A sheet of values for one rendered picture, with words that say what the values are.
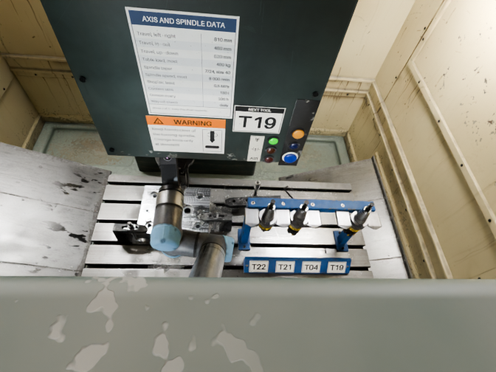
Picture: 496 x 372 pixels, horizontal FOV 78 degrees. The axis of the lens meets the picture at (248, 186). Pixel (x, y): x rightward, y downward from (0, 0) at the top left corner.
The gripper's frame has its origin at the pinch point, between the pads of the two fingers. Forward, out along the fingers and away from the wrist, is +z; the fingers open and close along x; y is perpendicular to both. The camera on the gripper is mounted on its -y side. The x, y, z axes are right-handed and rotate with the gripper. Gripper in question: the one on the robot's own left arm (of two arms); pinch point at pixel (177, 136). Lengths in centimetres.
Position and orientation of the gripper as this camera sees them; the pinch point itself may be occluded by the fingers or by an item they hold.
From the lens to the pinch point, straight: 99.6
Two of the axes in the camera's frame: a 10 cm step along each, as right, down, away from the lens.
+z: -0.2, -8.5, 5.2
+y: -1.0, 5.2, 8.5
